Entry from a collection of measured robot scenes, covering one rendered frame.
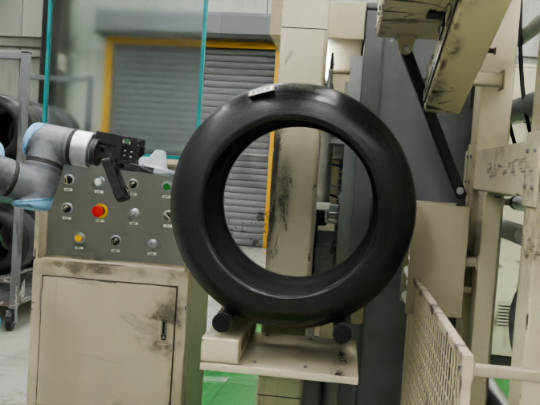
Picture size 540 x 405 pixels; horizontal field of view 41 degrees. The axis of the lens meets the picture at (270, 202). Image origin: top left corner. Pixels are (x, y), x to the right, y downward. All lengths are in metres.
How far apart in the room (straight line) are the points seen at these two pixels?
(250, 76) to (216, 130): 9.48
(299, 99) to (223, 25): 9.30
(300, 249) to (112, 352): 0.86
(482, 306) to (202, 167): 0.85
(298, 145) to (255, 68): 9.14
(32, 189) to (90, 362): 0.95
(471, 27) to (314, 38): 0.61
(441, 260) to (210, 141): 0.71
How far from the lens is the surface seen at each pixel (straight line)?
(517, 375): 1.22
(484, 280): 2.00
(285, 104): 1.62
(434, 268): 1.96
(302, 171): 2.00
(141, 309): 2.50
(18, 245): 5.21
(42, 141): 1.84
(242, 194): 11.06
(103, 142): 1.81
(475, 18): 1.52
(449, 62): 1.68
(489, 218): 1.99
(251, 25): 10.82
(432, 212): 1.95
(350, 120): 1.62
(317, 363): 1.77
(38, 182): 1.81
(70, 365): 2.62
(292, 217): 2.01
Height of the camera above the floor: 1.27
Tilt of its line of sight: 3 degrees down
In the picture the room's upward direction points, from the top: 4 degrees clockwise
